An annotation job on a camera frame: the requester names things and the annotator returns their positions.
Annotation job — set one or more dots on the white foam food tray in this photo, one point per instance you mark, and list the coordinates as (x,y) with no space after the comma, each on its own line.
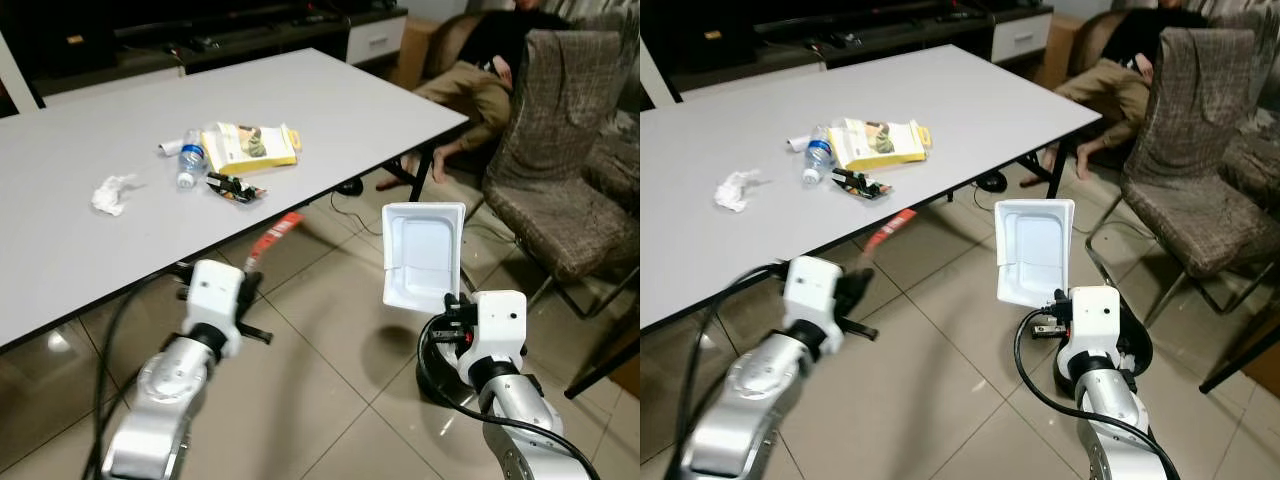
(420,250)
(1030,250)

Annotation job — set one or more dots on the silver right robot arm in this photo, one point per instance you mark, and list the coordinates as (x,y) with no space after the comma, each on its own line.
(520,420)
(1105,410)

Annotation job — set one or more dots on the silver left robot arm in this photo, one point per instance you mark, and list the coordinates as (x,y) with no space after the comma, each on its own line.
(750,400)
(160,400)

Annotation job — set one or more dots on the red packet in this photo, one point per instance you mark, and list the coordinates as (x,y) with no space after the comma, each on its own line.
(275,235)
(893,228)

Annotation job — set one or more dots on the black snack wrapper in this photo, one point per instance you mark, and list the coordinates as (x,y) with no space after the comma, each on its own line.
(860,185)
(235,188)

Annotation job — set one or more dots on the clear plastic water bottle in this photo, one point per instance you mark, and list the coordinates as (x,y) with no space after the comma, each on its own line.
(817,158)
(190,160)

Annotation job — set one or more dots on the yellow cardboard package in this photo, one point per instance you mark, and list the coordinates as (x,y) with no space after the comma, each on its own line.
(880,143)
(250,148)

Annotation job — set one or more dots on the small black floor item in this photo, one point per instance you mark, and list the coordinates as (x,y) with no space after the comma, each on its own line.
(350,186)
(990,182)

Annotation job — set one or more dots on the black white-table leg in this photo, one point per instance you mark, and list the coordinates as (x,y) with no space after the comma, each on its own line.
(420,175)
(1060,170)

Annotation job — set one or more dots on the crumpled white tissue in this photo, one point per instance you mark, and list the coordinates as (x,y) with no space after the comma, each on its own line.
(737,190)
(113,195)

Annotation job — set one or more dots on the small white paper roll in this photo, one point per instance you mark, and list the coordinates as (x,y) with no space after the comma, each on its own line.
(168,148)
(795,144)

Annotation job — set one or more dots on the brown woven fabric chair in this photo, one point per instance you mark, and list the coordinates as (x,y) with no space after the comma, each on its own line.
(1190,150)
(1255,165)
(560,150)
(615,165)

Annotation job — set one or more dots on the brown wooden board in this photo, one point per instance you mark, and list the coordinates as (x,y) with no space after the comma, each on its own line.
(1265,378)

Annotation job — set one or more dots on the person in khaki trousers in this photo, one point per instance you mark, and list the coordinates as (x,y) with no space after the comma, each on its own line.
(1110,90)
(470,90)

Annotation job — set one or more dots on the plain brown box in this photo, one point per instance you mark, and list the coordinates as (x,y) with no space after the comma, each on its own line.
(1058,50)
(415,55)

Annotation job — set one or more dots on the black and white TV cabinet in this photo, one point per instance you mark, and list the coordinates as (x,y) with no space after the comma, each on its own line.
(1020,35)
(375,40)

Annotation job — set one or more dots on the black box with orange label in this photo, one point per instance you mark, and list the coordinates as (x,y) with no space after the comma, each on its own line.
(715,45)
(75,50)

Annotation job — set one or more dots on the brown leather armchair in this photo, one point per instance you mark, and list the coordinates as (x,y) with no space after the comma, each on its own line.
(450,40)
(1090,35)

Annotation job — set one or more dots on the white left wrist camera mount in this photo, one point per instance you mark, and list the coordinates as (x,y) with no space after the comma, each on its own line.
(215,290)
(812,290)

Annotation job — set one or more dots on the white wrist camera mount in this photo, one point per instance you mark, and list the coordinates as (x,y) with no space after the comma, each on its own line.
(812,290)
(1095,320)
(215,290)
(500,320)

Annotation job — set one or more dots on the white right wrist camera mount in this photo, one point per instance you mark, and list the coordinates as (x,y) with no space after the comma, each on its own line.
(500,320)
(1095,320)

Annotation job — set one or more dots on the black metal frame leg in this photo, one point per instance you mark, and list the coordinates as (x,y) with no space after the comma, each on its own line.
(1240,365)
(600,372)

